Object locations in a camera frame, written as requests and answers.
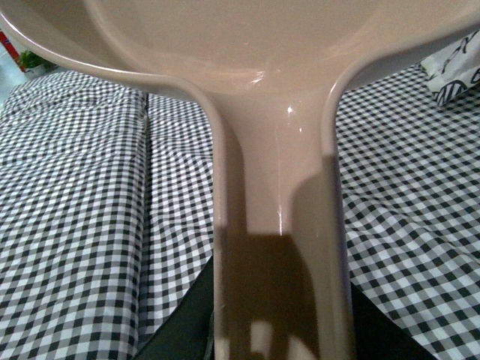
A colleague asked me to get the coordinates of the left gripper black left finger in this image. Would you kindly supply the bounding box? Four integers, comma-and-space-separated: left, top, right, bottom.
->
136, 259, 215, 360

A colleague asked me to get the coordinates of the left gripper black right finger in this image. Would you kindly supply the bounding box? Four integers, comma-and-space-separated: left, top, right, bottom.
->
351, 287, 435, 360

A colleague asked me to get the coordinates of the beige plastic dustpan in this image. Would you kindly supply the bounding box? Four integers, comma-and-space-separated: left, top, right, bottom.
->
1, 1, 479, 359

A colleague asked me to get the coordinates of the black white checkered bedsheet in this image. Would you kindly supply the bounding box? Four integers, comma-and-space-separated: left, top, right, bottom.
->
1, 66, 479, 359

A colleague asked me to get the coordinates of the patterned pillow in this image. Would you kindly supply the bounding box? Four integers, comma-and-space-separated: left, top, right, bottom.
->
420, 30, 479, 107

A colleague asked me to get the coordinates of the green potted plant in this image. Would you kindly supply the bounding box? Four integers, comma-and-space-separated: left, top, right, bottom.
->
17, 50, 56, 71

